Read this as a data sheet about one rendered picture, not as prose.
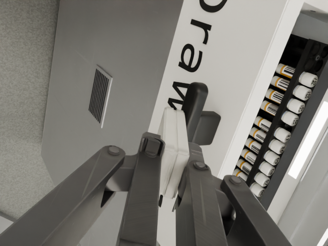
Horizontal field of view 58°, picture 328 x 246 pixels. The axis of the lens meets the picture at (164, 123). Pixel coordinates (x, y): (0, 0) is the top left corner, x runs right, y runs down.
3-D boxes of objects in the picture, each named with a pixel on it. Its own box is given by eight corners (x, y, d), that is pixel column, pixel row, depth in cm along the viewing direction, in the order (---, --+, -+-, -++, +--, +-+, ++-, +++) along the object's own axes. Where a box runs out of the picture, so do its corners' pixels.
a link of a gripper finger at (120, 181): (150, 202, 15) (91, 188, 14) (155, 154, 19) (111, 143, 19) (158, 177, 14) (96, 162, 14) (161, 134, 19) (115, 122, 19)
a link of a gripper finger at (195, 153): (187, 184, 14) (245, 198, 14) (183, 139, 19) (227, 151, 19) (178, 209, 15) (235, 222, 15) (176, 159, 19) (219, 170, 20)
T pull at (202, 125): (161, 165, 24) (171, 174, 23) (188, 78, 22) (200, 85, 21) (194, 161, 26) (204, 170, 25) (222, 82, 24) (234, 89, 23)
